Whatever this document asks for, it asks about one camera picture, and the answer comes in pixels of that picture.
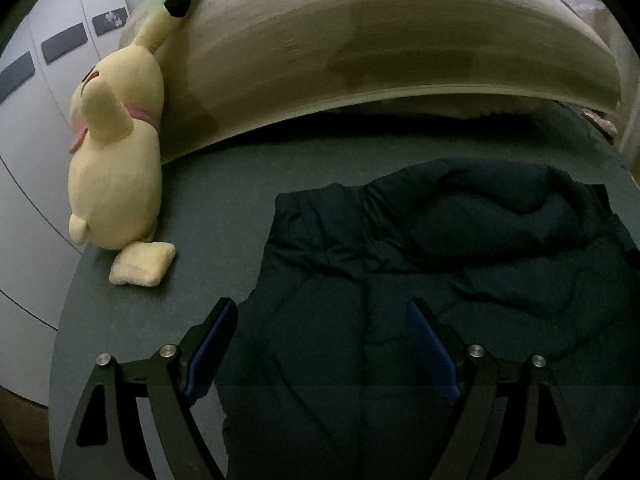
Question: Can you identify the beige padded headboard cushion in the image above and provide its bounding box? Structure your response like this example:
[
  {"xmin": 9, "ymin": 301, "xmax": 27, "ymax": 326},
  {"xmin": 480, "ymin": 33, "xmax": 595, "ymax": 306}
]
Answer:
[{"xmin": 120, "ymin": 0, "xmax": 626, "ymax": 165}]

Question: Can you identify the bed with grey sheet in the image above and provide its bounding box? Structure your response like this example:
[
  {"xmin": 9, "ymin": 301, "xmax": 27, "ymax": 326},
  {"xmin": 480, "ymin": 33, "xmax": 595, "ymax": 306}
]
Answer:
[{"xmin": 47, "ymin": 102, "xmax": 640, "ymax": 480}]

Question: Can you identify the pink plastic bag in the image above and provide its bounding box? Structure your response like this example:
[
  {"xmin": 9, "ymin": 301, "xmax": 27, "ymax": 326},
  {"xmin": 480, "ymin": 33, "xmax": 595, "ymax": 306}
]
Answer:
[{"xmin": 560, "ymin": 0, "xmax": 608, "ymax": 23}]

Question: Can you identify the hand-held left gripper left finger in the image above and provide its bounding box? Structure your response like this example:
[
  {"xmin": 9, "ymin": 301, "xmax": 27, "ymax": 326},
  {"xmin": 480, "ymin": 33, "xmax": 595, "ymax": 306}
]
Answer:
[{"xmin": 60, "ymin": 297, "xmax": 239, "ymax": 480}]

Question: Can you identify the yellow plush toy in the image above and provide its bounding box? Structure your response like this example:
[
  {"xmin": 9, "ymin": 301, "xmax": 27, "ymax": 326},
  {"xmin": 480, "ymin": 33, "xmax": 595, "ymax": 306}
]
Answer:
[{"xmin": 67, "ymin": 0, "xmax": 193, "ymax": 288}]

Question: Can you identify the dark puffer jacket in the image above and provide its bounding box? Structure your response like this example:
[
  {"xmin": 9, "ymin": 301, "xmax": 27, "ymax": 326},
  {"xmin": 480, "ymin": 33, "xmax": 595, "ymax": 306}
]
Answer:
[{"xmin": 215, "ymin": 156, "xmax": 640, "ymax": 480}]

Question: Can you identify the patterned grey wardrobe handle panel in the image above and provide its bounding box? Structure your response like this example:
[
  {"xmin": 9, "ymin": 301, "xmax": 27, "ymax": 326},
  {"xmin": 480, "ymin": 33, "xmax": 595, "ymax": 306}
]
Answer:
[{"xmin": 92, "ymin": 5, "xmax": 127, "ymax": 37}]

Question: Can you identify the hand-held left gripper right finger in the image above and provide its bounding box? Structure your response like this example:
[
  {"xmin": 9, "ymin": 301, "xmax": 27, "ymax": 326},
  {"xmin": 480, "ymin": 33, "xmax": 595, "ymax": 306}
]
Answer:
[{"xmin": 406, "ymin": 297, "xmax": 584, "ymax": 480}]

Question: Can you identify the white wardrobe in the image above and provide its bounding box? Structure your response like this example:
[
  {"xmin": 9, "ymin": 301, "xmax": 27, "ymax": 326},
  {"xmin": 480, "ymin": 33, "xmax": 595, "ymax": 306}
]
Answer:
[{"xmin": 0, "ymin": 0, "xmax": 201, "ymax": 406}]

